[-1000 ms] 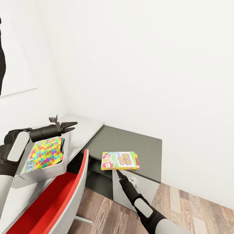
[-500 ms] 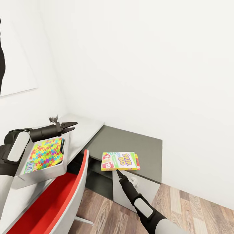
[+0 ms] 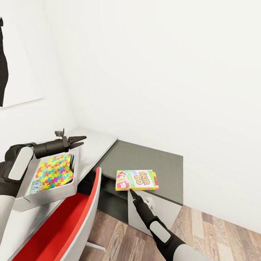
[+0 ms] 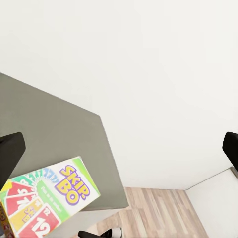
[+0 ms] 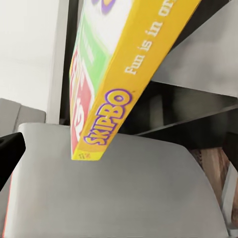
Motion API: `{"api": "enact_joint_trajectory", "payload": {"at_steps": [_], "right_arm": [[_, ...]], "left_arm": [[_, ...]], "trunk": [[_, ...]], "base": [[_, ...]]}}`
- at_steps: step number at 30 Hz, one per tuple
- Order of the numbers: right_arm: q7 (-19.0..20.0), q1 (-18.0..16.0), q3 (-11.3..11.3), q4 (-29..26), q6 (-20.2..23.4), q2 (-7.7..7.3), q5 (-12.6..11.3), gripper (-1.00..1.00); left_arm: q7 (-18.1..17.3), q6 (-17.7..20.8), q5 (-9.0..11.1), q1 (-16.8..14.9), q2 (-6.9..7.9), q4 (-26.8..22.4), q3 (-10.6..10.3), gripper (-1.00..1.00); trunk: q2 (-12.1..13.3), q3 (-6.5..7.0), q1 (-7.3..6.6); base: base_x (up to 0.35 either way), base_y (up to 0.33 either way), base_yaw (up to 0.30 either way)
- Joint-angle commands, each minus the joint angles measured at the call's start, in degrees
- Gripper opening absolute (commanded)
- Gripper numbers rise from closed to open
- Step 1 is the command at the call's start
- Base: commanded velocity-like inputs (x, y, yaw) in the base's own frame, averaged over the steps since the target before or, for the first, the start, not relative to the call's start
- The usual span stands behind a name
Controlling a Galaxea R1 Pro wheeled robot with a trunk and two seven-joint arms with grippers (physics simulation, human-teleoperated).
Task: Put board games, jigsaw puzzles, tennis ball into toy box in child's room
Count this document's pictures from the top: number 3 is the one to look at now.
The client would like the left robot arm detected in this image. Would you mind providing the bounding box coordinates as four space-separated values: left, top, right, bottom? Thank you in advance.
0 126 87 245

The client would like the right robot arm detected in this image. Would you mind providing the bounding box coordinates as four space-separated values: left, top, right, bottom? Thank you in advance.
130 189 211 261

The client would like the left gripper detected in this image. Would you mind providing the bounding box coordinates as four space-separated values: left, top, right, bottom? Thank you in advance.
45 136 87 156

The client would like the jigsaw puzzle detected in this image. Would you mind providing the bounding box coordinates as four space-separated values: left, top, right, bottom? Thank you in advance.
35 154 72 179
37 159 74 190

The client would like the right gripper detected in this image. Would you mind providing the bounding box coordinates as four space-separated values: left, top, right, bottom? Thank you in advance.
130 189 152 220

